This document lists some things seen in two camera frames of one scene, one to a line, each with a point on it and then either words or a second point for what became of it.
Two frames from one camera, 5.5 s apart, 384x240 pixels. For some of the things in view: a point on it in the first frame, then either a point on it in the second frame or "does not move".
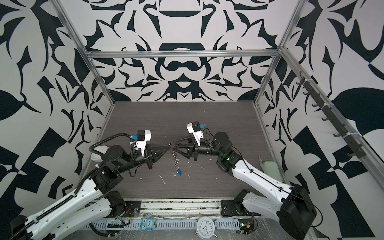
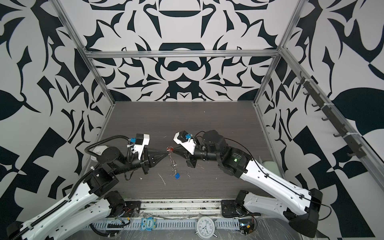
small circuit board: (246, 226) does not move
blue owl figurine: (148, 224) does not move
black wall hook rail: (352, 139) does not move
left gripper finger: (160, 148) -> (153, 153)
